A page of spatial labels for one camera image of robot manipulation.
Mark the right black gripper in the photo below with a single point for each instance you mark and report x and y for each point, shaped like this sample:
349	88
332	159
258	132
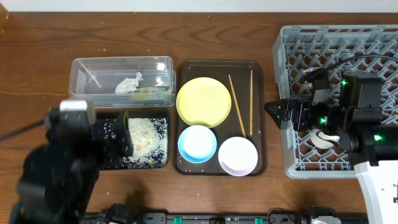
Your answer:
302	106

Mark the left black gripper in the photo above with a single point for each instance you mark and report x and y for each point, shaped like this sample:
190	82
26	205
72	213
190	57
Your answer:
125	132

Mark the pile of rice grains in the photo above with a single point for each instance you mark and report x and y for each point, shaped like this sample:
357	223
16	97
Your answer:
151	144

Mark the wooden chopstick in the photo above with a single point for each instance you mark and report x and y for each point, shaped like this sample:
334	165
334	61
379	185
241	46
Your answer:
237	107
251	105

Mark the green yellow snack wrapper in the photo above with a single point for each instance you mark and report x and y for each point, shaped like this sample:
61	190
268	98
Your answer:
149	93

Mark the white paper cup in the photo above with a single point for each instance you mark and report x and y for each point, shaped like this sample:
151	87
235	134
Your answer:
323	141

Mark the white tissue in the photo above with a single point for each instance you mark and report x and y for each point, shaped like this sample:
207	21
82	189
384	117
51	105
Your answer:
129	85

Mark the pink white bowl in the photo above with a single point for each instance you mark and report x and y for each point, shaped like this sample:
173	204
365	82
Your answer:
238	156

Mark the light blue bowl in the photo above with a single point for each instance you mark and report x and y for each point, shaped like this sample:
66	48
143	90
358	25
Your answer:
197	144

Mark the yellow round plate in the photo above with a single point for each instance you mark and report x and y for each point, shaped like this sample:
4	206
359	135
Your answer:
203	101

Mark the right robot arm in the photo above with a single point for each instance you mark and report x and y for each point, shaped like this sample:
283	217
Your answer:
356	120

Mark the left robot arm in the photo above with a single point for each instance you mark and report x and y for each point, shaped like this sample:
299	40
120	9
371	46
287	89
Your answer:
58	178

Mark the clear plastic waste bin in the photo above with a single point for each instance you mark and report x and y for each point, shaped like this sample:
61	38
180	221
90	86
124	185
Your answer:
95	79

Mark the grey dishwasher rack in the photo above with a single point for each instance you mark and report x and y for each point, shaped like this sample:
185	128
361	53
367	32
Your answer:
298	48

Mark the black plastic tray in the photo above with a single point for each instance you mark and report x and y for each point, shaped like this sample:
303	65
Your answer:
143	139

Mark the dark brown serving tray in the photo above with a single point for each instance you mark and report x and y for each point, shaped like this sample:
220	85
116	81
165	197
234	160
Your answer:
240	74

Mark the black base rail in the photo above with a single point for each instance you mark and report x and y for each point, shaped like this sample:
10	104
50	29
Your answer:
270	218

